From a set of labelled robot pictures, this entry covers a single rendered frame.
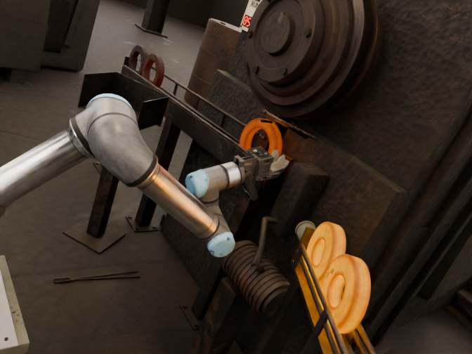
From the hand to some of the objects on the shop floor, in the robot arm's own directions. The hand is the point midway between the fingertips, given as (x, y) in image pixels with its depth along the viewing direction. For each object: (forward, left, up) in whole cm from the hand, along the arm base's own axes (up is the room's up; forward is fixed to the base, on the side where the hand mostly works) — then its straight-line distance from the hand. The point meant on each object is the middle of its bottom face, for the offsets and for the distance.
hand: (284, 164), depth 131 cm
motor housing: (-10, -26, -74) cm, 79 cm away
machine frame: (+43, +13, -74) cm, 86 cm away
